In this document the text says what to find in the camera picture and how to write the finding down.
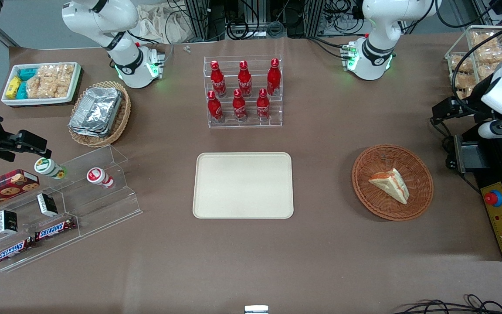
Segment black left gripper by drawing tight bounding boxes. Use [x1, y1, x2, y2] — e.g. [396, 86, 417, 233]
[432, 97, 494, 127]

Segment triangular sandwich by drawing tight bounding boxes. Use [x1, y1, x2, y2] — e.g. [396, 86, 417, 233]
[368, 168, 410, 205]

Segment light oval wicker basket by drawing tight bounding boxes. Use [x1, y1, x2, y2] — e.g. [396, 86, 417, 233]
[68, 80, 132, 148]

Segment brown round wicker basket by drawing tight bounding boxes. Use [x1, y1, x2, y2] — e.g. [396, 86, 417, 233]
[352, 144, 434, 222]

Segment beige rectangular tray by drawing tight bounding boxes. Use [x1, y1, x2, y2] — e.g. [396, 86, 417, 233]
[193, 152, 295, 219]

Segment green label yogurt cup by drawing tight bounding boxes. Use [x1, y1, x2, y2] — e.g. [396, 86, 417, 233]
[34, 157, 67, 180]

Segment white rectangular bin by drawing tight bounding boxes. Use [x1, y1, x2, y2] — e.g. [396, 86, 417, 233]
[1, 61, 82, 107]

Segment red tartan cookie box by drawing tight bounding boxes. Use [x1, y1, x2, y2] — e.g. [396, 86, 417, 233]
[0, 169, 41, 215]

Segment grey metal plate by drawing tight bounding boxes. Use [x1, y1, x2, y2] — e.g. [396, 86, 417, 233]
[454, 134, 492, 174]

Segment small black box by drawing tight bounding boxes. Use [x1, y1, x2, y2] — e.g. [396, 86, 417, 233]
[36, 193, 59, 218]
[0, 209, 20, 235]

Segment yellow snack box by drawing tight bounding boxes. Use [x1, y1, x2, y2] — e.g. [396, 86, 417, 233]
[6, 76, 22, 99]

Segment red label yogurt cup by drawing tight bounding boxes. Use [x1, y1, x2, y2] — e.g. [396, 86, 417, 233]
[86, 167, 115, 189]

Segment bagged rice crackers pile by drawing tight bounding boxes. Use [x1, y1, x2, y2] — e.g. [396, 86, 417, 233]
[26, 64, 75, 99]

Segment stack of foil containers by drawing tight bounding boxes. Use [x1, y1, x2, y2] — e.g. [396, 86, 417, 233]
[68, 87, 123, 138]

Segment black machine housing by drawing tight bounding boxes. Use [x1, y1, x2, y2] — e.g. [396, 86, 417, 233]
[454, 131, 502, 262]

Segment Snickers bar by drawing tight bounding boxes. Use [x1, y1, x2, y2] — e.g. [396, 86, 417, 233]
[0, 237, 34, 266]
[34, 216, 78, 242]

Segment clear acrylic stepped shelf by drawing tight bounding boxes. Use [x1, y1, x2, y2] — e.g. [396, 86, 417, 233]
[0, 145, 143, 273]

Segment red emergency stop button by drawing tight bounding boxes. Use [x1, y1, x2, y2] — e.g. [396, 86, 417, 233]
[484, 190, 502, 208]

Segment red cola bottle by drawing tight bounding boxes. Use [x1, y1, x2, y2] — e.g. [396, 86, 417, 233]
[207, 90, 225, 123]
[267, 58, 282, 96]
[237, 60, 253, 98]
[232, 89, 248, 122]
[256, 88, 271, 122]
[210, 60, 227, 98]

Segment beige cloth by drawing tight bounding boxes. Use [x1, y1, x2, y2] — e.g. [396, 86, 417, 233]
[134, 3, 196, 44]

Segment clear acrylic bottle rack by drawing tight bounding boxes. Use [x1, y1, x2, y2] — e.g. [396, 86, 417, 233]
[203, 55, 284, 129]

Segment black machine cable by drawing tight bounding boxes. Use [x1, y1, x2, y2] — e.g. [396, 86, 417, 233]
[430, 117, 482, 195]

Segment white wire rack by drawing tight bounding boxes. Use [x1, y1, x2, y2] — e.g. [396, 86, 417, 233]
[445, 25, 502, 102]

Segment black arm base cable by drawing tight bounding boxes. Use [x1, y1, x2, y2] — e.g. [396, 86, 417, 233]
[307, 36, 353, 60]

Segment black floor cables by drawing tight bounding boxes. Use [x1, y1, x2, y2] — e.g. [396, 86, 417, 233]
[392, 294, 502, 314]

